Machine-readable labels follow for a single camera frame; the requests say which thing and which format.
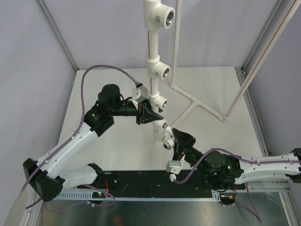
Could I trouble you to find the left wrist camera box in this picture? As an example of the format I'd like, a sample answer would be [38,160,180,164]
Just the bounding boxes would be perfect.
[132,83,149,106]

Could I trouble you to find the white PVC pipe frame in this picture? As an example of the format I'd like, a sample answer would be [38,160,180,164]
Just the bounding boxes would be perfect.
[143,0,301,122]

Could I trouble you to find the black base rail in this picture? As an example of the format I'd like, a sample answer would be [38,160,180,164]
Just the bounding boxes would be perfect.
[60,169,246,197]

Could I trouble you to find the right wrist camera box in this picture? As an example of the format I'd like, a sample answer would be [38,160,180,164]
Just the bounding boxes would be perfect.
[166,155,185,182]

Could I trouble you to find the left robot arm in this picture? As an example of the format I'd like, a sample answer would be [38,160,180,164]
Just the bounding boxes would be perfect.
[23,84,163,202]

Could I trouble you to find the aluminium table frame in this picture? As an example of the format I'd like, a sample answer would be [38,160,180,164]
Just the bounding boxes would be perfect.
[28,181,301,226]

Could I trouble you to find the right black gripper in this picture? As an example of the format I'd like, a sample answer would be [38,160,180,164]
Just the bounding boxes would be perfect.
[170,128,212,177]

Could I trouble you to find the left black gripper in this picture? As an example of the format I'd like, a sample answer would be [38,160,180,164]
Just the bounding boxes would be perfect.
[110,99,163,125]

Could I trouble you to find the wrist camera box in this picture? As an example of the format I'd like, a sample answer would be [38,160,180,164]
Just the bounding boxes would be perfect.
[132,83,149,106]
[166,155,185,182]

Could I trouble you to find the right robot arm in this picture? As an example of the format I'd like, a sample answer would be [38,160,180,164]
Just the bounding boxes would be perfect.
[163,128,301,189]

